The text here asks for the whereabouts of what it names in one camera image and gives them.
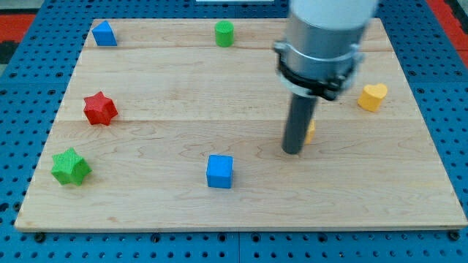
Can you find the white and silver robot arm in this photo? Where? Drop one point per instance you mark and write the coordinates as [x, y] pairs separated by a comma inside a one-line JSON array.
[[320, 52]]

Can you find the blue cube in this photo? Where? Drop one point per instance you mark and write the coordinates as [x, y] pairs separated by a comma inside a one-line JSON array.
[[219, 172]]

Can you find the wooden board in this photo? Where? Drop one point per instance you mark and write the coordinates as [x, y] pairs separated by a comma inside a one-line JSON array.
[[181, 98]]

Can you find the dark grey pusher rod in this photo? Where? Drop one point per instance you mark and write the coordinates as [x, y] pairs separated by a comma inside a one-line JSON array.
[[300, 113]]

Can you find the yellow block behind rod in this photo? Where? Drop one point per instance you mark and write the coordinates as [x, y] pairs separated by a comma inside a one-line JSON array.
[[310, 133]]

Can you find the green cylinder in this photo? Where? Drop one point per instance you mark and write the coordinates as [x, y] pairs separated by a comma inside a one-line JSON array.
[[224, 33]]

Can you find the red star block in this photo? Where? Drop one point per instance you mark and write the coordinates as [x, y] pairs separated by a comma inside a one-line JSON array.
[[99, 109]]

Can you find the yellow heart block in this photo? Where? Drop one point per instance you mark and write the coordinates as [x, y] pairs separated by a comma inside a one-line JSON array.
[[372, 97]]

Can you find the blue triangular prism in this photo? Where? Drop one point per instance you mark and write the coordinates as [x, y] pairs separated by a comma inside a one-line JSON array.
[[103, 34]]

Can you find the green star block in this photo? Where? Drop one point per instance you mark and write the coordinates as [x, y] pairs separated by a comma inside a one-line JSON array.
[[69, 167]]

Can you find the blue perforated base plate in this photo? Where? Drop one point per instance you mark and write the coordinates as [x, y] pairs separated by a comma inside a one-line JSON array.
[[37, 75]]

